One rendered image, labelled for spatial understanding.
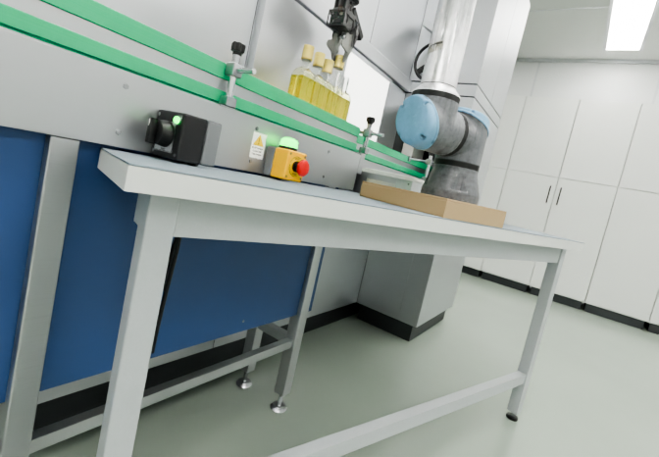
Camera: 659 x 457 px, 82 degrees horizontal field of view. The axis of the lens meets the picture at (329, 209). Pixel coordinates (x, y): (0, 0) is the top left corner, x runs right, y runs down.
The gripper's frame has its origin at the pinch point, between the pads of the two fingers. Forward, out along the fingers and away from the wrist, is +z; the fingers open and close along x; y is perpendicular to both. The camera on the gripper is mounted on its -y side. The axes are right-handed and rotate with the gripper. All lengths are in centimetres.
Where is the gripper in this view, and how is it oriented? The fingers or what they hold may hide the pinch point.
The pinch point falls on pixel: (339, 59)
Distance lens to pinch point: 141.5
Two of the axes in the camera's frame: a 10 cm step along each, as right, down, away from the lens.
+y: -5.5, -0.5, -8.3
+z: -2.2, 9.7, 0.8
